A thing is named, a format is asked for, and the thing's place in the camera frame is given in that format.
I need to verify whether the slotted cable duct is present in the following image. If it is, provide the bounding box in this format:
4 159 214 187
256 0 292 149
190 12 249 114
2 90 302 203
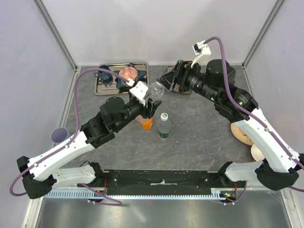
44 189 237 200

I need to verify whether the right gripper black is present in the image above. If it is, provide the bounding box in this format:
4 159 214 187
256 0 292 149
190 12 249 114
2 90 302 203
157 59 221 103

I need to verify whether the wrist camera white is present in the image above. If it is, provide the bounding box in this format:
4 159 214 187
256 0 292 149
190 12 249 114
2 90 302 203
191 40 211 67
126 78 149 106

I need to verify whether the blue star-shaped plate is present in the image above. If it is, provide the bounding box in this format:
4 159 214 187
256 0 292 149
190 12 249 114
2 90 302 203
115 63 147 89

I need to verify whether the black floral square plate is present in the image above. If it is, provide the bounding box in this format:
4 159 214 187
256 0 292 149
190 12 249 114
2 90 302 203
165 68 192 95

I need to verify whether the right orange juice bottle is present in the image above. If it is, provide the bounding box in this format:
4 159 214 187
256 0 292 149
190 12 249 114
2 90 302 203
141 118 153 130

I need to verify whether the purple cup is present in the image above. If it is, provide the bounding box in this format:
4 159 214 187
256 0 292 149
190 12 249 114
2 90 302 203
50 127 69 144

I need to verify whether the blue mug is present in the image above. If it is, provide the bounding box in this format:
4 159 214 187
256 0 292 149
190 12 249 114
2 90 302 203
95 65 113 80

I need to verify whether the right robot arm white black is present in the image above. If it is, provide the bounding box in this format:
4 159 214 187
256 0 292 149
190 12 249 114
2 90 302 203
157 59 304 191

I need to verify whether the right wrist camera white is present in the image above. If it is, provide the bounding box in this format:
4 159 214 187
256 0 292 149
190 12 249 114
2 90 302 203
191 40 211 67

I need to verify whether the beige plate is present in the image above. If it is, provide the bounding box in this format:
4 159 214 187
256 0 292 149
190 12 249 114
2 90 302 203
230 123 254 146

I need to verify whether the red patterned bowl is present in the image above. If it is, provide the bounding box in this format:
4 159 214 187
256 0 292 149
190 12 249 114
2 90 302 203
119 66 138 80

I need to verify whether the water bottle green label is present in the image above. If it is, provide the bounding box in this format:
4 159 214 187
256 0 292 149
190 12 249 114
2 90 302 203
157 113 171 140

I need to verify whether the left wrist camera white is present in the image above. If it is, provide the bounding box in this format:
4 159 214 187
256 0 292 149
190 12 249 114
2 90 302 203
126 78 149 106

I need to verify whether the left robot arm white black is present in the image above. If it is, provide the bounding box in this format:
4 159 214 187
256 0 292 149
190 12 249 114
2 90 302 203
17 96 162 199

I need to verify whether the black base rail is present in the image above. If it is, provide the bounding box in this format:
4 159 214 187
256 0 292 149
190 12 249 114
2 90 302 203
88 165 245 195

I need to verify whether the clear plastic bottle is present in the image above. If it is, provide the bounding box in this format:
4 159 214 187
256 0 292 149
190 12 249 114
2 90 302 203
135 81 165 123

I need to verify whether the white bowl red rim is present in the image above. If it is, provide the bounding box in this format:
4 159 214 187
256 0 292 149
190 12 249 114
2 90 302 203
250 144 265 162

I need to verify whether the metal tray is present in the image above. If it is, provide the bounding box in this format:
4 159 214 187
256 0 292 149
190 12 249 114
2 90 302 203
94 62 150 95

